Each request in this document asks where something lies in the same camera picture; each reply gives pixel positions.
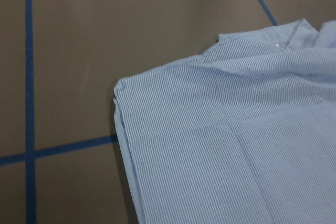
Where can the light blue striped shirt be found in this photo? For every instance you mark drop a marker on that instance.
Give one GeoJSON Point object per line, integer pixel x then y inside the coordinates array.
{"type": "Point", "coordinates": [243, 133]}

